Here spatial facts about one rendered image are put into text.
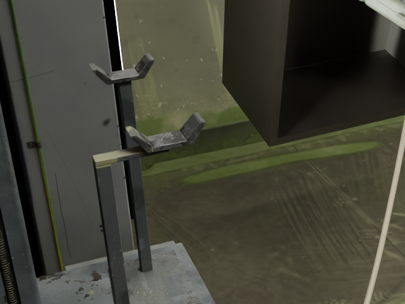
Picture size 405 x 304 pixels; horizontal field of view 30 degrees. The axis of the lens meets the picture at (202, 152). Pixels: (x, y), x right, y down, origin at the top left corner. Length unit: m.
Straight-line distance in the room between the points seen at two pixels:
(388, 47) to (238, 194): 0.73
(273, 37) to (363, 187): 0.96
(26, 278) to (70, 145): 0.52
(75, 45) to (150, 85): 1.62
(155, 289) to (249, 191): 1.71
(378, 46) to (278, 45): 0.73
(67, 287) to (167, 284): 0.14
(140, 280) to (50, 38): 0.46
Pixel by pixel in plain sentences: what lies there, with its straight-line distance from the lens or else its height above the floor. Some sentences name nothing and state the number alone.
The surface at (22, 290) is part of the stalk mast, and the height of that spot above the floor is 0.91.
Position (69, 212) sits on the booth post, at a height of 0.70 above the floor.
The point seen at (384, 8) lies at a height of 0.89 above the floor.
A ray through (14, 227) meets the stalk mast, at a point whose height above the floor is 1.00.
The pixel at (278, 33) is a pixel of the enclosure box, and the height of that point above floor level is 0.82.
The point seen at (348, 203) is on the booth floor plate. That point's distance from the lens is 2.68.
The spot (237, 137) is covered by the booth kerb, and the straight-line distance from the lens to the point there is 3.00.
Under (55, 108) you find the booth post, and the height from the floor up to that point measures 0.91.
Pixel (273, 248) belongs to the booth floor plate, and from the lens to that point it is 2.44.
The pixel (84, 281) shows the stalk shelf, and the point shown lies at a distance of 1.11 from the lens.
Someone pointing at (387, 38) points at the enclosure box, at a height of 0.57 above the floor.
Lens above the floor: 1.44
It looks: 28 degrees down
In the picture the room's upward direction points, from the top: 4 degrees counter-clockwise
